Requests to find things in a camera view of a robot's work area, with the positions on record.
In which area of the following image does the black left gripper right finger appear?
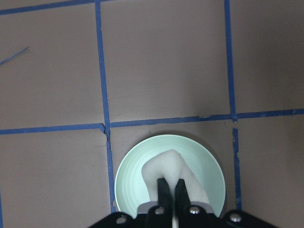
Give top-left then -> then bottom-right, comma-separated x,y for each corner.
175,179 -> 214,228

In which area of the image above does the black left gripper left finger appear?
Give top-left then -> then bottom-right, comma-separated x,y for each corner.
156,178 -> 173,228

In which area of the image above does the white steamed bun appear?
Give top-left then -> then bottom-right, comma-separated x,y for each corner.
142,150 -> 210,228

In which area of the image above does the light green plate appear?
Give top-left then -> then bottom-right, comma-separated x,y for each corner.
114,134 -> 226,217

